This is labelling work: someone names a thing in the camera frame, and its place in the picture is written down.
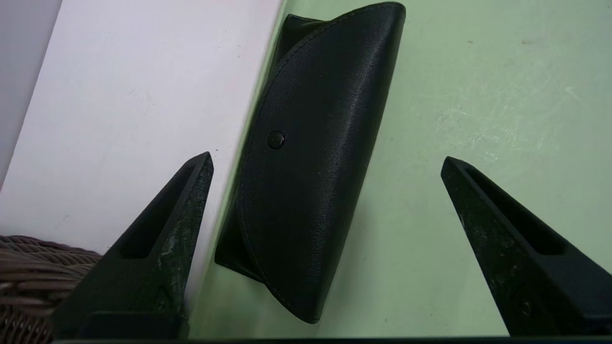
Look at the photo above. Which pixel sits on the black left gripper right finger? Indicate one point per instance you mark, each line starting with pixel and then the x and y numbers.
pixel 516 267

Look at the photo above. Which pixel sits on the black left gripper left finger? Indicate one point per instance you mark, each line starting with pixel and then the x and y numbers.
pixel 153 258

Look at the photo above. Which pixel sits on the dark brown wicker basket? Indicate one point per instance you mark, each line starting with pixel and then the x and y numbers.
pixel 28 277

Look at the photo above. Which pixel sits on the light green plastic tray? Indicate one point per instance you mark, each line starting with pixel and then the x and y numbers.
pixel 478 95

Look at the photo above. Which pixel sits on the black leather glasses case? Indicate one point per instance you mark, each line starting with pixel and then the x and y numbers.
pixel 315 167

